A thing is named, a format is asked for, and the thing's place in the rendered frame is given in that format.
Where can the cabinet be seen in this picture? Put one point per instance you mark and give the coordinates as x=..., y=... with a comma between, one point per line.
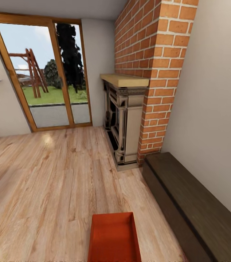
x=200, y=222

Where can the wood fireplace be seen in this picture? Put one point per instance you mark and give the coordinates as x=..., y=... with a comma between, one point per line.
x=123, y=110

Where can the door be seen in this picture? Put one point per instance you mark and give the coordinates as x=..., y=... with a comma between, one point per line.
x=45, y=58

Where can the storage box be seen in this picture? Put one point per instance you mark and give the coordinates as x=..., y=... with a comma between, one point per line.
x=113, y=238

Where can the countertop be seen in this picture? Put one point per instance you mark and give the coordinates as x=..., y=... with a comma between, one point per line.
x=125, y=81

